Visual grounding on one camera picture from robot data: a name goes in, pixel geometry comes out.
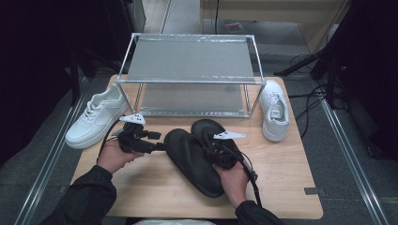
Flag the black tripod stand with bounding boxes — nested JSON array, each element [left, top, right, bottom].
[[273, 41, 345, 111]]

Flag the metal frame shoe rack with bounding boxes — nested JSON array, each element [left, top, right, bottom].
[[115, 32, 268, 120]]

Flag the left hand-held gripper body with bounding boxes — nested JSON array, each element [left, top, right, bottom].
[[115, 113, 152, 155]]

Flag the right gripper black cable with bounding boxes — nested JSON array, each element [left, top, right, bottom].
[[232, 149, 264, 208]]

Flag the person's right hand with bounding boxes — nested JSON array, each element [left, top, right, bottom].
[[213, 160, 251, 210]]

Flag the red and black floor item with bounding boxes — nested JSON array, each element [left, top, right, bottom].
[[224, 20, 246, 34]]

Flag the metal floor rail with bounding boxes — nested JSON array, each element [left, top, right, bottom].
[[319, 98, 390, 225], [13, 77, 92, 225]]

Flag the dark curtain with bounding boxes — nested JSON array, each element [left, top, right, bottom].
[[0, 0, 134, 167], [313, 0, 398, 161]]

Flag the black slipper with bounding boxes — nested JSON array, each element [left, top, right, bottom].
[[163, 127, 227, 199], [190, 118, 242, 164]]

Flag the white sneaker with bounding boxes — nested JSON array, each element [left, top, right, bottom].
[[258, 79, 291, 143], [64, 82, 131, 150]]

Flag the beige wooden cabinet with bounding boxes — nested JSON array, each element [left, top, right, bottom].
[[200, 0, 352, 54]]

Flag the black floor cables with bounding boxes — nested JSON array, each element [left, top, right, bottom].
[[286, 53, 331, 139]]

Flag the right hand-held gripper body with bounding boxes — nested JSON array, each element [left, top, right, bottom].
[[203, 129, 247, 170]]

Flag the person's left hand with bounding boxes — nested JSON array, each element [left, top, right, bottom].
[[96, 139, 145, 174]]

